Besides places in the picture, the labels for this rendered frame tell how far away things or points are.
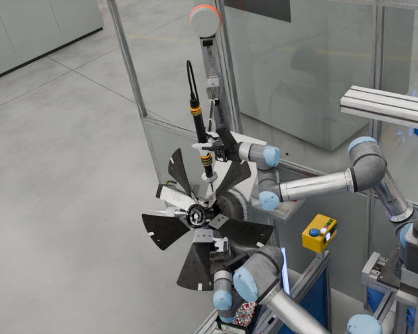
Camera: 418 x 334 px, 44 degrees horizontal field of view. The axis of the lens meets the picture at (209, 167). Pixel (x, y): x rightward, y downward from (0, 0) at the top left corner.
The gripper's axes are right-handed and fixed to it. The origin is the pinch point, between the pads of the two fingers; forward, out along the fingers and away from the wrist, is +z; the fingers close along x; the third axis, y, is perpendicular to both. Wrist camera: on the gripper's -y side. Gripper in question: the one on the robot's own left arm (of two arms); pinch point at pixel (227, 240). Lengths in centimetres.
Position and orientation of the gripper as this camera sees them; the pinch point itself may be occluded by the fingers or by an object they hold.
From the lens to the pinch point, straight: 240.1
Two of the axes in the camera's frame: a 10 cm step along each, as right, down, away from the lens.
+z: 0.3, -6.2, 7.9
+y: -9.6, 1.9, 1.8
